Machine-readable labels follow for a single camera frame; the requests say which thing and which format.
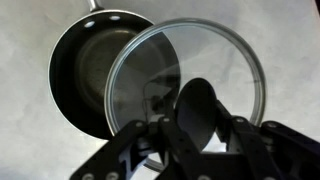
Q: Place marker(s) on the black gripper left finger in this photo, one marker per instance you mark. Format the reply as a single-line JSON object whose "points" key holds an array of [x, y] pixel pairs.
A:
{"points": [[173, 140]]}

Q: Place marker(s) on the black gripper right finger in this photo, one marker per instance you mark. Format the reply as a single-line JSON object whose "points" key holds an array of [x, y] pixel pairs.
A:
{"points": [[253, 150]]}

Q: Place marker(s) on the glass lid with black knob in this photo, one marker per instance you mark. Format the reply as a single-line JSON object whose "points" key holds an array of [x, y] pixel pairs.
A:
{"points": [[213, 53]]}

